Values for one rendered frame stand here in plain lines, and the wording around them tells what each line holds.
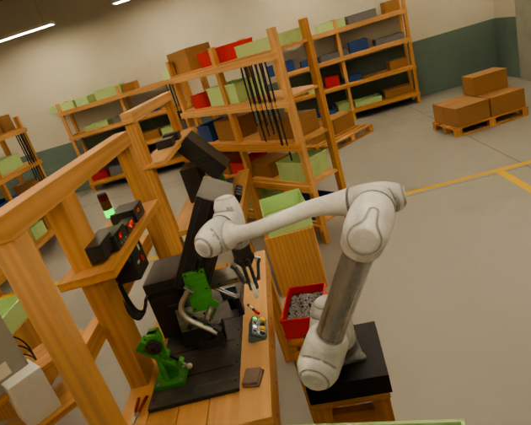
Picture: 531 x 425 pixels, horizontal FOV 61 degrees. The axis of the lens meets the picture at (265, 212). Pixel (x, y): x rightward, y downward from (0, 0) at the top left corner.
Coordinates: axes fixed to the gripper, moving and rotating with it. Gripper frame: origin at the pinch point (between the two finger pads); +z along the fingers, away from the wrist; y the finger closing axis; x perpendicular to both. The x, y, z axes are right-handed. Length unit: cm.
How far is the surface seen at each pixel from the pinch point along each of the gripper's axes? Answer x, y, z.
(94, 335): 6, -74, 5
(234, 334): 33, -23, 41
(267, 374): -2.4, -6.3, 41.2
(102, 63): 950, -328, -144
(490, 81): 588, 377, 72
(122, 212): 59, -62, -30
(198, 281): 39, -32, 10
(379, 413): -21, 35, 58
